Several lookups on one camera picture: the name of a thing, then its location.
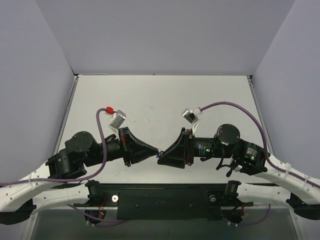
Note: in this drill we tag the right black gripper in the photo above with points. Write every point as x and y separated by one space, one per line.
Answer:
187 147

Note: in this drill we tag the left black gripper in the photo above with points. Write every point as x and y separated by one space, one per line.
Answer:
125 146

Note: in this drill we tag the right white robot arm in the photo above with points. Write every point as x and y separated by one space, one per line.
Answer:
291 189

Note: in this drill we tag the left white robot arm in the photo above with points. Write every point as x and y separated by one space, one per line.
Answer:
66 178

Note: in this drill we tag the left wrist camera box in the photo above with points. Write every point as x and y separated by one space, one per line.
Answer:
117 120

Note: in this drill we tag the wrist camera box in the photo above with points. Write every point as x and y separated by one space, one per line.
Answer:
190 116
117 120

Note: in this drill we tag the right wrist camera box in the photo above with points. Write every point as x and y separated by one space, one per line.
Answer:
190 116

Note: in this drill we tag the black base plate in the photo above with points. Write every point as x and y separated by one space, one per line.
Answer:
185 201

